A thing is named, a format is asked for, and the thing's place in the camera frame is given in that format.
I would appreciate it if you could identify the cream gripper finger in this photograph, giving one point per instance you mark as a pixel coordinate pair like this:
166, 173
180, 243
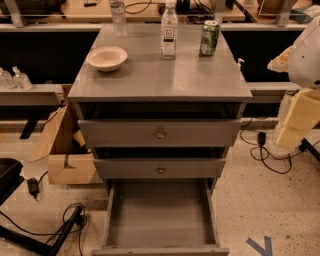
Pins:
280, 63
298, 114

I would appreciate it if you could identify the clear labelled plastic bottle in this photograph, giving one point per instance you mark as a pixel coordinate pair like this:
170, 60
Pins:
169, 30

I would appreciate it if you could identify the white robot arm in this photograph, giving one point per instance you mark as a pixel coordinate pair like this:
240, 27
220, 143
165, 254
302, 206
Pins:
304, 63

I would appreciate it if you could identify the small white pump bottle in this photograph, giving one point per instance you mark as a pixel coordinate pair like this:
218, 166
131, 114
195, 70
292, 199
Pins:
240, 63

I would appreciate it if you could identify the grey open bottom drawer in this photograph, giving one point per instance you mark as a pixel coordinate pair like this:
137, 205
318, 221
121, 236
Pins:
160, 217

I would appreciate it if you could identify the clear water bottle at back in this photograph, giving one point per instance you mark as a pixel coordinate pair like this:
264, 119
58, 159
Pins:
117, 9

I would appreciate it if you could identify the grey top drawer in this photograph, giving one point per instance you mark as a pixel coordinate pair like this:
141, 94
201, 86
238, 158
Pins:
159, 133

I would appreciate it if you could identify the grey middle drawer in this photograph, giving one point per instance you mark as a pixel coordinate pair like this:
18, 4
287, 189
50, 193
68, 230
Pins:
159, 168

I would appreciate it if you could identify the right sanitizer pump bottle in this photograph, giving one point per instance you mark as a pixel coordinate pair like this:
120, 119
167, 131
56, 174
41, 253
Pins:
21, 79

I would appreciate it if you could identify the sanitizer pump bottle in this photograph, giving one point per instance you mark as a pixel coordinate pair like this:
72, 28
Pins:
21, 79
6, 79

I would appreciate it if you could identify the left sanitizer pump bottle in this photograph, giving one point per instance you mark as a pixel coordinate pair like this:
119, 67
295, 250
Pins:
6, 79

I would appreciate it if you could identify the black power adapter right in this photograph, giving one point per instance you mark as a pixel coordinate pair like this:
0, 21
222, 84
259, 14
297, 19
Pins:
261, 138

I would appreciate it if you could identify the black power adapter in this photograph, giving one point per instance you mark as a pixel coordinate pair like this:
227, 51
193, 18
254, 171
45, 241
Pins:
33, 187
261, 138

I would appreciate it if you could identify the green soda can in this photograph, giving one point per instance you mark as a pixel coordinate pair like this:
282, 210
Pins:
209, 37

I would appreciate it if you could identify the cream ceramic bowl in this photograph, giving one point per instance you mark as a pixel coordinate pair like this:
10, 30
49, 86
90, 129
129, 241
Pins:
107, 58

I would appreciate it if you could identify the open cardboard box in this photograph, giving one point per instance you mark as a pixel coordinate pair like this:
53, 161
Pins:
62, 144

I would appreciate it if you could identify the black metal floor stand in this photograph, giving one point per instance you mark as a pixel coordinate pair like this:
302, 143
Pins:
47, 244

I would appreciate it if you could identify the black power adapter left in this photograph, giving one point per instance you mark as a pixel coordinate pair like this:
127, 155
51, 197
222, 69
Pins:
33, 187

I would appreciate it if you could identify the black chair seat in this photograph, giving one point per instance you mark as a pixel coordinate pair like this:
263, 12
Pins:
10, 178

